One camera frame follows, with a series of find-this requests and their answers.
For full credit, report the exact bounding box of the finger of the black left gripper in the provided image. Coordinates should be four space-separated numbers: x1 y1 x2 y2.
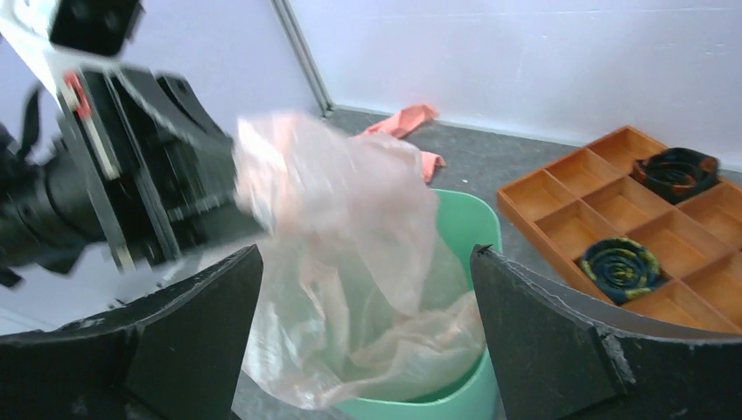
115 68 263 262

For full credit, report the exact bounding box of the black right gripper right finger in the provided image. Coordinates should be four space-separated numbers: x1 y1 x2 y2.
470 245 741 419

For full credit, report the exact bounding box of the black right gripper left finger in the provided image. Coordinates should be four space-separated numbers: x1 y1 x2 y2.
1 246 263 420

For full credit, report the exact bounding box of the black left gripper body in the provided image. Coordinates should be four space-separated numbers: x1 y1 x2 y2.
1 67 169 276

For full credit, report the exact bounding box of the green plastic trash bin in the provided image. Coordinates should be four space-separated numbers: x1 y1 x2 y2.
332 188 504 420

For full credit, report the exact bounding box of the pink translucent trash bag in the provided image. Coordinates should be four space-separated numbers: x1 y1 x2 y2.
234 114 485 410

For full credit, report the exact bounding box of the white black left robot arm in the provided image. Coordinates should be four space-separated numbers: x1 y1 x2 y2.
1 67 261 288

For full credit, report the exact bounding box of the orange compartment tray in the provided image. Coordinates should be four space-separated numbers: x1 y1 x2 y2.
498 126 741 333

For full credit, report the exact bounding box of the salmon pink cloth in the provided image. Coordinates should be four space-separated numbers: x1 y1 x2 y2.
360 103 447 184

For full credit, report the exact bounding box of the dark red rolled tie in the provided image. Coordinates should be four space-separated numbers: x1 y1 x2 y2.
630 147 720 205

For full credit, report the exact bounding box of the left aluminium corner post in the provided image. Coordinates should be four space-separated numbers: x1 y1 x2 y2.
271 0 334 118

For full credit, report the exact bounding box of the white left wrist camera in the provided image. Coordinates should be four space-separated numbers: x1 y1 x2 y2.
1 0 144 95

